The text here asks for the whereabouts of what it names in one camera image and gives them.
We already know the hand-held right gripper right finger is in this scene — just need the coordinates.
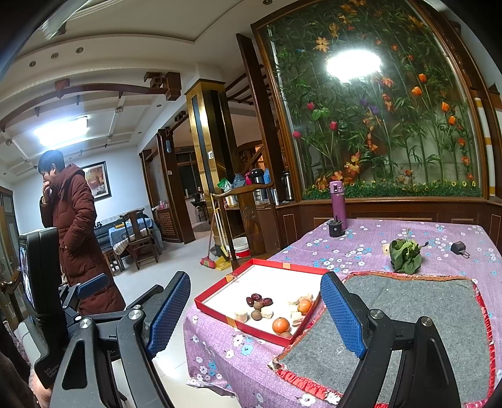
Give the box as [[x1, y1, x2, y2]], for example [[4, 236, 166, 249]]
[[321, 271, 470, 408]]

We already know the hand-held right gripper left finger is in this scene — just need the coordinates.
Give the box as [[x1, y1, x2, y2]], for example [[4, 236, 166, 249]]
[[49, 271, 192, 408]]

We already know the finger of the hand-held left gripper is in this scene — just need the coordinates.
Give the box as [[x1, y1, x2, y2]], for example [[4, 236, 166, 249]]
[[92, 284, 165, 326], [59, 273, 109, 314]]

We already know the red box tray white inside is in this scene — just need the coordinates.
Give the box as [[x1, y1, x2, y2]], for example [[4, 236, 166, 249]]
[[194, 258, 329, 348]]

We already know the person's left hand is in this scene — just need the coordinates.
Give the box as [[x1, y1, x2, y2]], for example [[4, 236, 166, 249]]
[[32, 374, 52, 408]]

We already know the blue checked table cover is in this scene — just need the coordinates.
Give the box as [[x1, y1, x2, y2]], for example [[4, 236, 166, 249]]
[[108, 217, 158, 255]]

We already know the dark wooden chair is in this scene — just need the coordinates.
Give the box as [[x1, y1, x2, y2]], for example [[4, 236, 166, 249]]
[[119, 209, 161, 271]]

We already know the purple floral tablecloth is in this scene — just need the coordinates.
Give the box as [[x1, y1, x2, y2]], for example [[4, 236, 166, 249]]
[[184, 217, 502, 408]]

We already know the grey mat with red fringe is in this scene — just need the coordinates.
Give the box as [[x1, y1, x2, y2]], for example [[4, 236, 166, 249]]
[[269, 271, 497, 408]]

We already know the green leafy vegetable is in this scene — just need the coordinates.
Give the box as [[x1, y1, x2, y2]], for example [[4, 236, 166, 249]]
[[388, 229, 426, 275]]

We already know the white plastic bucket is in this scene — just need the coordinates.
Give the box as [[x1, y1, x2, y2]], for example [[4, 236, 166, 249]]
[[231, 236, 249, 260]]

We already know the purple thermos bottle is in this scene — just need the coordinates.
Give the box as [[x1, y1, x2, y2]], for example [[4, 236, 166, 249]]
[[328, 180, 348, 232]]

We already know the silver thermos flask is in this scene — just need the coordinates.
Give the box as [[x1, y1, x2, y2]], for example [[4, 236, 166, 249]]
[[282, 169, 295, 201]]

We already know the ceiling light panel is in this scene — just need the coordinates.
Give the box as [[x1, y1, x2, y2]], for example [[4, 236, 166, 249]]
[[33, 115, 89, 142]]

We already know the gold mirrored pillar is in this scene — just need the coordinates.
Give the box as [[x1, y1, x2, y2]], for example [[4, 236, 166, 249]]
[[184, 78, 236, 236]]

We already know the artificial flower glass partition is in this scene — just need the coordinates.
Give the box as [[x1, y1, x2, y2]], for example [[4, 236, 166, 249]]
[[251, 0, 491, 202]]

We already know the white yellow-banded column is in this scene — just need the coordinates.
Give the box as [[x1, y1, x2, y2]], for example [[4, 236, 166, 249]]
[[473, 88, 495, 197]]

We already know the broom with pale handle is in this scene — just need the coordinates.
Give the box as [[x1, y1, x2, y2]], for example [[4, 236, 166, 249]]
[[200, 194, 232, 271]]

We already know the framed wall painting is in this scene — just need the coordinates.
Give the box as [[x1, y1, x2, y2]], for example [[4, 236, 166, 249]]
[[82, 161, 112, 202]]

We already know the wooden chair with curved rail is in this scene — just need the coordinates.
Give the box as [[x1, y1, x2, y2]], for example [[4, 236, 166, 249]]
[[211, 181, 281, 261]]

